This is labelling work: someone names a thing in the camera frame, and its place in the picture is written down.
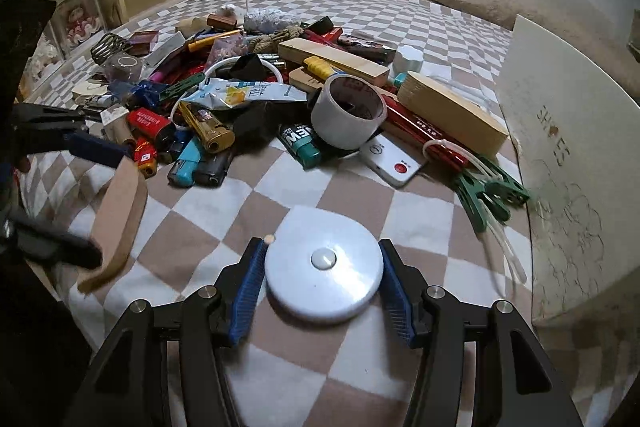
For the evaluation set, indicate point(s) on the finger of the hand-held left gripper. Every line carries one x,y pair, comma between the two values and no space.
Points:
60,247
95,149

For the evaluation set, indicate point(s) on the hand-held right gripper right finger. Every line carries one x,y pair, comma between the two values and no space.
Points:
397,302

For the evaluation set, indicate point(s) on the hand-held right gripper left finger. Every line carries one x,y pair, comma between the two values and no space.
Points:
245,297

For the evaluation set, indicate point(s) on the white round tape measure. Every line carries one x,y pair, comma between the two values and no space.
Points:
300,277

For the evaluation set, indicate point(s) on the brown cardboard strip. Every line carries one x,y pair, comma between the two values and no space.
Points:
117,212

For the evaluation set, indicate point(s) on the white storage box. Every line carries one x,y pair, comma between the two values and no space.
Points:
575,167

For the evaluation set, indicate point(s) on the white crochet decoration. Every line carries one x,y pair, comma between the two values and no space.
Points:
42,52

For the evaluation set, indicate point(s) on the brown paper cylinder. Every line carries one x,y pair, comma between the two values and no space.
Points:
122,134

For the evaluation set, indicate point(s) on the small red lighter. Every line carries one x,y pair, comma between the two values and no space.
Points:
145,157

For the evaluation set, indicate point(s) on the doll display case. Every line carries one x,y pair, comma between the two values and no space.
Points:
77,24

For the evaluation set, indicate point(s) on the blue translucent lighter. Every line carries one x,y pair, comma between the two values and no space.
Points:
145,92

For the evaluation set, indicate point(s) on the clear tape roll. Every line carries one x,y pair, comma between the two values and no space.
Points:
122,67

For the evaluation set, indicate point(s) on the teal blue lighter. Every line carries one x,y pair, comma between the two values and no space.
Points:
185,167

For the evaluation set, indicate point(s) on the checkered bedsheet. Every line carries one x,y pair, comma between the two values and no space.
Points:
350,207

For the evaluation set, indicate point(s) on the green clothespin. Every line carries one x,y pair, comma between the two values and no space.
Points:
492,192
187,84

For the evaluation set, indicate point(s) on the gold lighter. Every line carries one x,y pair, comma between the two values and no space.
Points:
207,127

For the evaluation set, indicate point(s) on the clear plastic tube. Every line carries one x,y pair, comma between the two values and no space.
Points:
505,252

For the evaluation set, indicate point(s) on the black lighter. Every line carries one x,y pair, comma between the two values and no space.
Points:
212,167

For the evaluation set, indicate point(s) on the white rectangular block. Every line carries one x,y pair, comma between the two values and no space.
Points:
167,47

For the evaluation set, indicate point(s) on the white small device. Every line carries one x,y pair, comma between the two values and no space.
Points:
395,159

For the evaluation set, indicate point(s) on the blue white snack packet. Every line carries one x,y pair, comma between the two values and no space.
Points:
240,92

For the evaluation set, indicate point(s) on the wooden cylinder box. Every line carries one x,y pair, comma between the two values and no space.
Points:
192,24

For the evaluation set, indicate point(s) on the gold tube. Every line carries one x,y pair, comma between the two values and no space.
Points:
212,38

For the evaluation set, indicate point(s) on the green lighter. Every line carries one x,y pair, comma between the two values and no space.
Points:
300,142

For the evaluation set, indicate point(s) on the pink bead bag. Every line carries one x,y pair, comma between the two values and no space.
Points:
227,47

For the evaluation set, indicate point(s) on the red pencil bundle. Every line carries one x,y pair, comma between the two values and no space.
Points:
425,132

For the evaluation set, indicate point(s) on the black triangular piece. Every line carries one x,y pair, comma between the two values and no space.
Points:
252,67

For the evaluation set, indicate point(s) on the brown small box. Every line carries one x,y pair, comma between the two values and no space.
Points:
222,22

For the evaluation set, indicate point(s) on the wooden oval box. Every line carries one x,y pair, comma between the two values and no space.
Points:
450,112

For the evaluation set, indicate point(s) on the short wooden block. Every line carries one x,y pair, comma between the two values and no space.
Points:
307,81

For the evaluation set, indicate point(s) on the yellow utility knife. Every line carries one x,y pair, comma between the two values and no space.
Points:
322,66

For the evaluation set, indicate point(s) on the long wooden block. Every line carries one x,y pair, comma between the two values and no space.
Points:
332,57

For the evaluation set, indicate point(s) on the black red long box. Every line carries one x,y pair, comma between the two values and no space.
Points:
320,32

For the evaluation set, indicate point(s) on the patterned dark long box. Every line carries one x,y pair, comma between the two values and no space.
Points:
365,46

